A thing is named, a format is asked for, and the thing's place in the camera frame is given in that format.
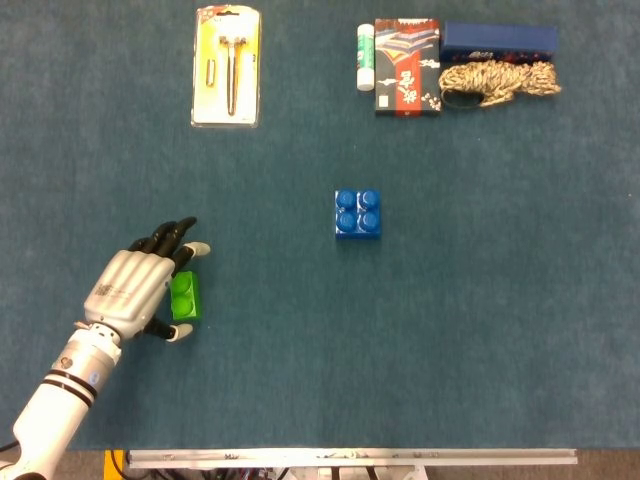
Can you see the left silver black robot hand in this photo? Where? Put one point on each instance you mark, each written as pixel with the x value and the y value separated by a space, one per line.
pixel 127 290

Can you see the green toy brick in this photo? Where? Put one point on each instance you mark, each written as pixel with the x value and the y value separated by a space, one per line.
pixel 187 295

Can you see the blue toy brick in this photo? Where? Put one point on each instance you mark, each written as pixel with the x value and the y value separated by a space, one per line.
pixel 357 235

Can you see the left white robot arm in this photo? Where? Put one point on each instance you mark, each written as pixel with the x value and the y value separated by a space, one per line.
pixel 55 410

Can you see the yellow packaged tool set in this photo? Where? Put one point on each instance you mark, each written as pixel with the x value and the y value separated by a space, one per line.
pixel 225 100

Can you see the white green glue stick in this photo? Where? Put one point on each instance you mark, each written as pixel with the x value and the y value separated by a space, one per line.
pixel 365 55

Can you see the black red patterned card box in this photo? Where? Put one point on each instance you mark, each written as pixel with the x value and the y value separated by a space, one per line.
pixel 407 70

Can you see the long dark blue box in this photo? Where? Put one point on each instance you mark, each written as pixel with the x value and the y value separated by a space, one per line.
pixel 500 37

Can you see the white base frame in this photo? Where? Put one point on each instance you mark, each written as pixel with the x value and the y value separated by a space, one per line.
pixel 325 473

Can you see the aluminium profile rail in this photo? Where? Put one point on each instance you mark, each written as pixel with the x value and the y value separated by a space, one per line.
pixel 350 457

